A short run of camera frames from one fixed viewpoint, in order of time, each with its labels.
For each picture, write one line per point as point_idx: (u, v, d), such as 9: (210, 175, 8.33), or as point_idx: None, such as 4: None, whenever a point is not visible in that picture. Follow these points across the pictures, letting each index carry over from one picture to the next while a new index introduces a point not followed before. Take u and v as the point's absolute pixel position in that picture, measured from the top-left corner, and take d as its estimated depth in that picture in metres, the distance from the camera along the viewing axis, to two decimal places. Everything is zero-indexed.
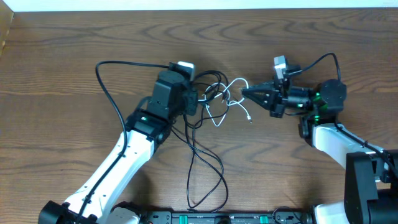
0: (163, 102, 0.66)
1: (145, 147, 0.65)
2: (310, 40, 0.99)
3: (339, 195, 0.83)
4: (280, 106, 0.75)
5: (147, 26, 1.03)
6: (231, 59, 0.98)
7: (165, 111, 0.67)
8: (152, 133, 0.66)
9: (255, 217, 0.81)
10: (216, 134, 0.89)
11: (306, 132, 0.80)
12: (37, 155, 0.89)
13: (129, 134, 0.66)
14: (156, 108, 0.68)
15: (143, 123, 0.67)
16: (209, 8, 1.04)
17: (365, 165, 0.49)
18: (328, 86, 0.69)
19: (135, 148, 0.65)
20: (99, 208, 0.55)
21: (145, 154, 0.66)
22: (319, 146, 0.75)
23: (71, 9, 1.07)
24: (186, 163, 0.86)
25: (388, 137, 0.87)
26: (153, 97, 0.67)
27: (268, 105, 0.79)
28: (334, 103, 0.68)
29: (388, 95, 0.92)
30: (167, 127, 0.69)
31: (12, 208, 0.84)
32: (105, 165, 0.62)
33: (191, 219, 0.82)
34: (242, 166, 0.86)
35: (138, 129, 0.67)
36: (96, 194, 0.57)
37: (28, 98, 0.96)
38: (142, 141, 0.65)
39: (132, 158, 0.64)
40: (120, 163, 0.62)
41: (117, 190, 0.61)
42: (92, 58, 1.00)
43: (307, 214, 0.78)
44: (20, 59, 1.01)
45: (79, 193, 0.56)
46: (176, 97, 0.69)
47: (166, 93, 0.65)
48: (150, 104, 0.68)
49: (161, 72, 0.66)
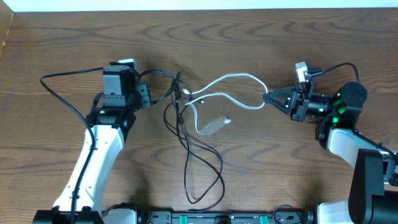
0: (117, 91, 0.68)
1: (113, 134, 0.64)
2: (310, 40, 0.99)
3: (340, 195, 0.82)
4: (301, 108, 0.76)
5: (147, 27, 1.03)
6: (231, 60, 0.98)
7: (122, 100, 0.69)
8: (116, 121, 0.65)
9: (255, 217, 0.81)
10: (216, 134, 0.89)
11: (321, 135, 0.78)
12: (37, 155, 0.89)
13: (94, 129, 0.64)
14: (112, 100, 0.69)
15: (104, 115, 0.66)
16: (209, 8, 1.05)
17: (375, 161, 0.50)
18: (349, 87, 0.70)
19: (104, 138, 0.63)
20: (89, 198, 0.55)
21: (116, 140, 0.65)
22: (332, 149, 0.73)
23: (71, 10, 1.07)
24: (186, 162, 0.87)
25: (389, 137, 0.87)
26: (106, 91, 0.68)
27: (288, 110, 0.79)
28: (353, 103, 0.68)
29: (388, 95, 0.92)
30: (129, 116, 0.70)
31: (12, 208, 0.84)
32: (79, 162, 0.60)
33: (191, 219, 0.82)
34: (242, 166, 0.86)
35: (104, 123, 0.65)
36: (81, 188, 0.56)
37: (28, 98, 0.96)
38: (109, 130, 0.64)
39: (104, 147, 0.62)
40: (95, 155, 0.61)
41: (102, 178, 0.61)
42: (92, 58, 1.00)
43: (310, 210, 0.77)
44: (20, 59, 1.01)
45: (64, 195, 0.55)
46: (128, 86, 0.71)
47: (117, 81, 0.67)
48: (105, 98, 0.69)
49: (105, 66, 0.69)
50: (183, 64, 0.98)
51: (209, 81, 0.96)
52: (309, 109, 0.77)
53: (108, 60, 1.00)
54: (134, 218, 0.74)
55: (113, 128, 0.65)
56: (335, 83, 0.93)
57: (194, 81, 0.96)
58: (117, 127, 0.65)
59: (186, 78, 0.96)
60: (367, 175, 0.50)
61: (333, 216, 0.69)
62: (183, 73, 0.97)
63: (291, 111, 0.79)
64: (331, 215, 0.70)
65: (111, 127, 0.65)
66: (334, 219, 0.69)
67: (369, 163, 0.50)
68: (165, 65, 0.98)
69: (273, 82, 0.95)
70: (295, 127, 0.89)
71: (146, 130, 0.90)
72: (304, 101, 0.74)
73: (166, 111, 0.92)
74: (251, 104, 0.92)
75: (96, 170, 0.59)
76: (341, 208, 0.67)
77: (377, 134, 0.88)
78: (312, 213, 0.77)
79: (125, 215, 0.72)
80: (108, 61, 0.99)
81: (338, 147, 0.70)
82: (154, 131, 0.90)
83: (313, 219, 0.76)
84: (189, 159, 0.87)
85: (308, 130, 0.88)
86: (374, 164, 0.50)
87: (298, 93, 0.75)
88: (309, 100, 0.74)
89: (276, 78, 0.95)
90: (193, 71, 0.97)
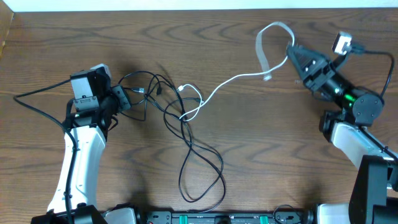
0: (87, 93, 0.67)
1: (92, 133, 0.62)
2: (310, 40, 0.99)
3: (341, 196, 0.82)
4: (322, 76, 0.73)
5: (147, 27, 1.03)
6: (230, 60, 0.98)
7: (94, 100, 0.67)
8: (93, 121, 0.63)
9: (255, 217, 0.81)
10: (216, 134, 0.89)
11: (326, 126, 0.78)
12: (37, 155, 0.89)
13: (74, 132, 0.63)
14: (84, 103, 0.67)
15: (79, 117, 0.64)
16: (209, 8, 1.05)
17: (379, 170, 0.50)
18: (365, 101, 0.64)
19: (84, 138, 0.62)
20: (83, 196, 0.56)
21: (97, 137, 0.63)
22: (337, 141, 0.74)
23: (71, 9, 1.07)
24: (184, 162, 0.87)
25: (389, 137, 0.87)
26: (76, 95, 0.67)
27: (306, 74, 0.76)
28: (362, 117, 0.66)
29: (388, 96, 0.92)
30: (105, 114, 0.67)
31: (13, 208, 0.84)
32: (65, 165, 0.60)
33: (191, 219, 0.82)
34: (242, 166, 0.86)
35: (81, 125, 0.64)
36: (73, 188, 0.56)
37: (28, 98, 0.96)
38: (87, 130, 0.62)
39: (86, 146, 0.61)
40: (78, 156, 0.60)
41: (91, 175, 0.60)
42: (91, 58, 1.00)
43: (310, 211, 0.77)
44: (20, 59, 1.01)
45: (56, 197, 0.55)
46: (99, 88, 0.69)
47: (86, 84, 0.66)
48: (77, 102, 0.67)
49: (73, 73, 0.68)
50: (183, 64, 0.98)
51: (209, 81, 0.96)
52: (326, 85, 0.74)
53: (107, 60, 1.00)
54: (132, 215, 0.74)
55: (91, 128, 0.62)
56: None
57: (194, 81, 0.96)
58: (94, 126, 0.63)
59: (186, 78, 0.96)
60: (370, 185, 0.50)
61: (333, 217, 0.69)
62: (183, 73, 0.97)
63: (308, 76, 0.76)
64: (331, 216, 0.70)
65: (88, 127, 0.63)
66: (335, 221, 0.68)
67: (372, 172, 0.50)
68: (165, 65, 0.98)
69: (273, 82, 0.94)
70: (295, 127, 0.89)
71: (146, 130, 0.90)
72: (329, 70, 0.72)
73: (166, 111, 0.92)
74: (251, 103, 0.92)
75: (83, 170, 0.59)
76: (342, 210, 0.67)
77: (377, 134, 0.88)
78: (312, 213, 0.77)
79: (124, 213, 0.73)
80: (108, 61, 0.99)
81: (343, 143, 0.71)
82: (153, 132, 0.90)
83: (313, 219, 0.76)
84: (189, 159, 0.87)
85: (308, 131, 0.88)
86: (377, 173, 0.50)
87: (326, 61, 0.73)
88: (334, 71, 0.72)
89: (276, 79, 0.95)
90: (193, 71, 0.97)
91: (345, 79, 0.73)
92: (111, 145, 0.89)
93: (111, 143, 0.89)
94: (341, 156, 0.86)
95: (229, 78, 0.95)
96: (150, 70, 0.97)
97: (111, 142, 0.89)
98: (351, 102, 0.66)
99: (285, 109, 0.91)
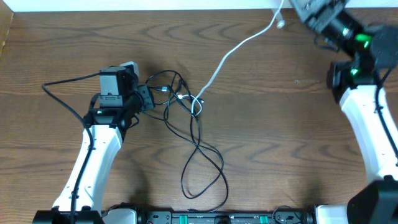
0: (114, 91, 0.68)
1: (111, 134, 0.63)
2: (310, 40, 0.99)
3: (341, 195, 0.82)
4: (329, 12, 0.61)
5: (147, 27, 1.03)
6: (230, 59, 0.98)
7: (119, 99, 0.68)
8: (114, 121, 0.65)
9: (255, 217, 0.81)
10: (216, 134, 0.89)
11: (336, 83, 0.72)
12: (37, 155, 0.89)
13: (93, 130, 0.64)
14: (109, 101, 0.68)
15: (103, 115, 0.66)
16: (209, 8, 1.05)
17: (388, 201, 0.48)
18: (384, 37, 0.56)
19: (102, 138, 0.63)
20: (89, 198, 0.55)
21: (114, 139, 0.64)
22: (346, 107, 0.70)
23: (71, 9, 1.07)
24: (185, 162, 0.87)
25: None
26: (102, 91, 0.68)
27: (308, 12, 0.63)
28: (384, 58, 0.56)
29: (388, 95, 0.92)
30: (127, 115, 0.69)
31: (12, 208, 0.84)
32: (78, 162, 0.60)
33: (191, 219, 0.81)
34: (242, 165, 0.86)
35: (101, 123, 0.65)
36: (81, 188, 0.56)
37: (28, 98, 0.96)
38: (107, 130, 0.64)
39: (102, 147, 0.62)
40: (93, 155, 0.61)
41: (101, 178, 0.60)
42: (91, 58, 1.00)
43: (308, 213, 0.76)
44: (20, 59, 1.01)
45: (63, 195, 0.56)
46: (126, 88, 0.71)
47: (114, 82, 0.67)
48: (103, 98, 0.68)
49: (103, 68, 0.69)
50: (183, 64, 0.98)
51: (209, 81, 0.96)
52: (330, 30, 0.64)
53: (108, 60, 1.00)
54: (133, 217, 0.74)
55: (111, 128, 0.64)
56: None
57: (195, 81, 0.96)
58: (115, 127, 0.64)
59: (186, 77, 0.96)
60: (375, 213, 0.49)
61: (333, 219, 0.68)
62: (183, 73, 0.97)
63: (310, 15, 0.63)
64: (331, 219, 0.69)
65: (108, 127, 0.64)
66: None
67: (381, 202, 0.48)
68: (165, 64, 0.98)
69: (273, 82, 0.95)
70: (295, 127, 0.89)
71: (146, 130, 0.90)
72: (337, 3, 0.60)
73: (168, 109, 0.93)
74: (251, 103, 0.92)
75: (94, 170, 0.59)
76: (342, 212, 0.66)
77: None
78: (311, 215, 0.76)
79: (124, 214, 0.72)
80: (108, 61, 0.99)
81: (355, 120, 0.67)
82: (153, 132, 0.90)
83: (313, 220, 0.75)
84: (189, 160, 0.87)
85: (308, 130, 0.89)
86: (386, 205, 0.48)
87: None
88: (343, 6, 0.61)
89: (276, 78, 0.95)
90: (193, 71, 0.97)
91: (351, 17, 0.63)
92: None
93: None
94: (341, 156, 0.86)
95: (229, 78, 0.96)
96: (150, 70, 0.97)
97: None
98: (366, 41, 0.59)
99: (285, 109, 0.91)
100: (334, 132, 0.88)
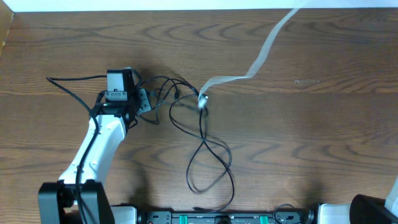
0: (120, 88, 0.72)
1: (117, 122, 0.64)
2: (310, 40, 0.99)
3: (341, 195, 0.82)
4: None
5: (147, 27, 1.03)
6: (230, 60, 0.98)
7: (124, 95, 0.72)
8: (119, 112, 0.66)
9: (255, 217, 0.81)
10: (216, 134, 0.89)
11: None
12: (37, 155, 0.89)
13: (99, 119, 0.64)
14: (115, 96, 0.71)
15: (107, 107, 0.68)
16: (209, 8, 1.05)
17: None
18: None
19: (107, 124, 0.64)
20: (94, 172, 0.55)
21: (119, 128, 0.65)
22: None
23: (71, 9, 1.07)
24: (185, 162, 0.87)
25: (389, 137, 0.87)
26: (109, 88, 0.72)
27: None
28: None
29: (388, 95, 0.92)
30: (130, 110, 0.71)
31: (13, 208, 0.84)
32: (83, 144, 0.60)
33: (191, 218, 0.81)
34: (242, 166, 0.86)
35: (107, 114, 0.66)
36: (86, 164, 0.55)
37: (28, 98, 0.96)
38: (112, 117, 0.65)
39: (107, 131, 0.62)
40: (98, 138, 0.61)
41: (106, 160, 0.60)
42: (91, 58, 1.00)
43: (310, 210, 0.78)
44: (20, 59, 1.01)
45: (68, 170, 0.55)
46: (130, 86, 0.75)
47: (120, 79, 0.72)
48: (108, 94, 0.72)
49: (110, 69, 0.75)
50: (183, 64, 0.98)
51: (209, 81, 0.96)
52: None
53: (108, 60, 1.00)
54: (132, 214, 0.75)
55: (115, 117, 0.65)
56: (334, 84, 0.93)
57: (194, 81, 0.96)
58: (119, 117, 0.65)
59: (186, 78, 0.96)
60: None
61: (333, 218, 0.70)
62: (183, 73, 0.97)
63: None
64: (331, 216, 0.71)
65: (113, 116, 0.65)
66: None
67: None
68: (165, 64, 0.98)
69: (273, 82, 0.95)
70: (295, 127, 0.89)
71: (146, 130, 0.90)
72: None
73: (173, 106, 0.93)
74: (251, 103, 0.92)
75: (100, 150, 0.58)
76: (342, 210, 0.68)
77: (377, 134, 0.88)
78: (313, 213, 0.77)
79: (124, 211, 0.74)
80: (108, 61, 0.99)
81: None
82: (153, 132, 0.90)
83: (314, 219, 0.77)
84: (190, 160, 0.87)
85: (308, 130, 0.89)
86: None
87: None
88: None
89: (276, 79, 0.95)
90: (193, 71, 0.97)
91: None
92: None
93: None
94: (341, 156, 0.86)
95: (229, 78, 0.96)
96: (150, 70, 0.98)
97: None
98: None
99: (285, 109, 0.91)
100: (334, 132, 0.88)
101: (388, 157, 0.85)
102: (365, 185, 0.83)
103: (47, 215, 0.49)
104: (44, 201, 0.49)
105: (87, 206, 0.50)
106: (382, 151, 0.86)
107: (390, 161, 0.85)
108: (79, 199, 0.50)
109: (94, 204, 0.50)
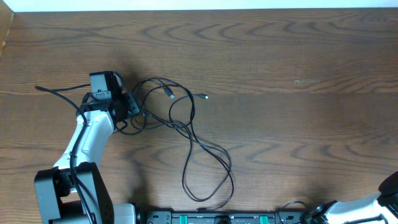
0: (104, 88, 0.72)
1: (104, 115, 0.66)
2: (310, 40, 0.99)
3: (340, 195, 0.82)
4: None
5: (147, 27, 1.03)
6: (230, 60, 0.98)
7: (109, 94, 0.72)
8: (104, 107, 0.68)
9: (255, 217, 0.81)
10: (216, 134, 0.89)
11: None
12: (37, 155, 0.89)
13: (87, 114, 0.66)
14: (99, 96, 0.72)
15: (93, 106, 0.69)
16: (210, 8, 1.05)
17: None
18: None
19: (95, 117, 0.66)
20: (87, 157, 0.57)
21: (107, 121, 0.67)
22: None
23: (71, 10, 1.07)
24: (185, 162, 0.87)
25: (389, 137, 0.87)
26: (92, 89, 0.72)
27: None
28: None
29: (388, 95, 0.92)
30: (115, 106, 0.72)
31: (13, 208, 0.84)
32: (74, 135, 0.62)
33: (191, 219, 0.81)
34: (242, 165, 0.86)
35: (93, 110, 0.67)
36: (78, 151, 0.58)
37: (28, 98, 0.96)
38: (99, 111, 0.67)
39: (96, 123, 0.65)
40: (87, 129, 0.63)
41: (97, 147, 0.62)
42: (91, 58, 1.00)
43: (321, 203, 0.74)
44: (20, 59, 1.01)
45: (61, 158, 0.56)
46: (114, 86, 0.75)
47: (102, 79, 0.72)
48: (92, 96, 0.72)
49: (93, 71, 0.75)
50: (183, 65, 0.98)
51: (209, 81, 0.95)
52: None
53: (108, 60, 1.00)
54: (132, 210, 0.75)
55: (102, 112, 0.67)
56: (334, 84, 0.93)
57: (194, 81, 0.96)
58: (106, 111, 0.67)
59: (186, 78, 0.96)
60: None
61: (342, 208, 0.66)
62: (183, 73, 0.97)
63: None
64: (342, 208, 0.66)
65: (99, 111, 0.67)
66: (341, 211, 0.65)
67: None
68: (164, 65, 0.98)
69: (273, 82, 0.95)
70: (295, 128, 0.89)
71: (145, 130, 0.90)
72: None
73: (173, 107, 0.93)
74: (251, 104, 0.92)
75: (90, 138, 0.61)
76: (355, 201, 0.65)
77: (377, 133, 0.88)
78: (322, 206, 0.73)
79: (123, 206, 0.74)
80: (108, 61, 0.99)
81: None
82: (152, 132, 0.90)
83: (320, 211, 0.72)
84: (189, 160, 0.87)
85: (308, 130, 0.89)
86: None
87: None
88: None
89: (276, 78, 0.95)
90: (193, 71, 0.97)
91: None
92: (111, 145, 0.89)
93: (111, 142, 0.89)
94: (341, 156, 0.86)
95: (229, 78, 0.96)
96: (150, 70, 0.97)
97: (111, 142, 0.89)
98: None
99: (285, 109, 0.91)
100: (334, 131, 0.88)
101: (388, 157, 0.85)
102: (365, 185, 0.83)
103: (45, 201, 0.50)
104: (41, 189, 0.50)
105: (85, 186, 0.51)
106: (382, 151, 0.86)
107: (390, 161, 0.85)
108: (75, 180, 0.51)
109: (89, 182, 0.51)
